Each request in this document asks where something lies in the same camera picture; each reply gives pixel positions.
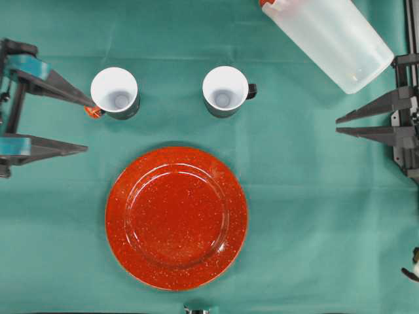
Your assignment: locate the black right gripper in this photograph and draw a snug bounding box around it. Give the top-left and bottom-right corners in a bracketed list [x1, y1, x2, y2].
[335, 54, 419, 180]

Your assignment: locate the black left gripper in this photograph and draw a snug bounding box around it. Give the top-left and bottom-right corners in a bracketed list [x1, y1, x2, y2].
[1, 39, 95, 179]

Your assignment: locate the translucent pitcher with red lid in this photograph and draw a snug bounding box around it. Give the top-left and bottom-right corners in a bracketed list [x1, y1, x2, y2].
[259, 0, 394, 94]

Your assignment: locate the mug with black handle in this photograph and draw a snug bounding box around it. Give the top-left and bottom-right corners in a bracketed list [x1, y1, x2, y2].
[202, 66, 257, 118]

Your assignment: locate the red speckled plate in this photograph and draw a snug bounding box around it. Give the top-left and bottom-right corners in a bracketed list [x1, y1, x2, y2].
[105, 147, 248, 291]

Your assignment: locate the small object at table edge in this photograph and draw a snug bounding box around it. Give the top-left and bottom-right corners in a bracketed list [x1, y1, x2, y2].
[401, 247, 419, 283]

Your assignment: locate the aluminium frame rail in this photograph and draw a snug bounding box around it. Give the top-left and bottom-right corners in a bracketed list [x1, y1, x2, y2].
[405, 0, 418, 54]

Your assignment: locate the metal camera mount bottom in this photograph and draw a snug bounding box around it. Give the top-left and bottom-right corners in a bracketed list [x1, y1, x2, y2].
[183, 304, 211, 314]

